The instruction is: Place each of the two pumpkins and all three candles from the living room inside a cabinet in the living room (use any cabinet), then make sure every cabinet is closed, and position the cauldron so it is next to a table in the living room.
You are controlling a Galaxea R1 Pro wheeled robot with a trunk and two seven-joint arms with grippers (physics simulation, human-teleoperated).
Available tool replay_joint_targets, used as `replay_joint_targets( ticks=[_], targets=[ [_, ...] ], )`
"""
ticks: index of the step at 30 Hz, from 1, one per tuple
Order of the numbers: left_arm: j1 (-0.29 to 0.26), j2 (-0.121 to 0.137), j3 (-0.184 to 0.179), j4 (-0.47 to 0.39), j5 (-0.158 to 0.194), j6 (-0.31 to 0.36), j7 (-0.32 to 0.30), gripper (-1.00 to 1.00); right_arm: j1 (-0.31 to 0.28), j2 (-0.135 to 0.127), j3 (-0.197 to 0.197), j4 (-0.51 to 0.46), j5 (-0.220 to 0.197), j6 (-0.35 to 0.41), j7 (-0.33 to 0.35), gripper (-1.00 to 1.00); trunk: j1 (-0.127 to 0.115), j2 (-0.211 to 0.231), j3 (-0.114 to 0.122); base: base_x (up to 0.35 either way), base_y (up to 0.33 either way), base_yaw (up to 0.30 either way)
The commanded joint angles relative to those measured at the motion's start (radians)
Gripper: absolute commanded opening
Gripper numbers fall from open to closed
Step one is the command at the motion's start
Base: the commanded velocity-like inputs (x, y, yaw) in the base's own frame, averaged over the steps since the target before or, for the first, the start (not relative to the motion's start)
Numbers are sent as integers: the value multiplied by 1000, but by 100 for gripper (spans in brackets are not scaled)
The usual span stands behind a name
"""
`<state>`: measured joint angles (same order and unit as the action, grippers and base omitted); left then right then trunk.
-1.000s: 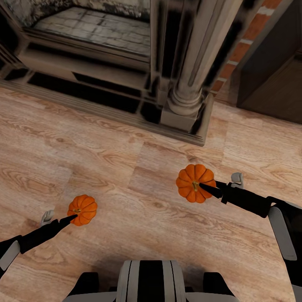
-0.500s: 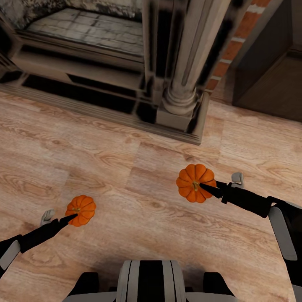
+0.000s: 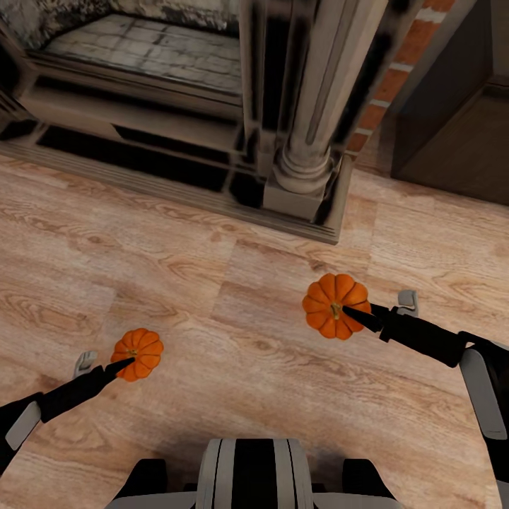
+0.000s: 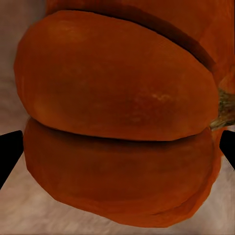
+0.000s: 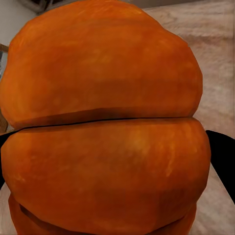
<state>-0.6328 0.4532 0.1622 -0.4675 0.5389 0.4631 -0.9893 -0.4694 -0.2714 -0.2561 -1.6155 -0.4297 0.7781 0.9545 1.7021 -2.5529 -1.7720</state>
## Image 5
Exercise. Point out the pumpkin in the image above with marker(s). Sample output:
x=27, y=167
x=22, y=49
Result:
x=102, y=97

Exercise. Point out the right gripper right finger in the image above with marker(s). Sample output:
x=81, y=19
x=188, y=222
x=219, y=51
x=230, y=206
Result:
x=223, y=159

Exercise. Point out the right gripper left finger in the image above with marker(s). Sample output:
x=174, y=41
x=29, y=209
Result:
x=3, y=139

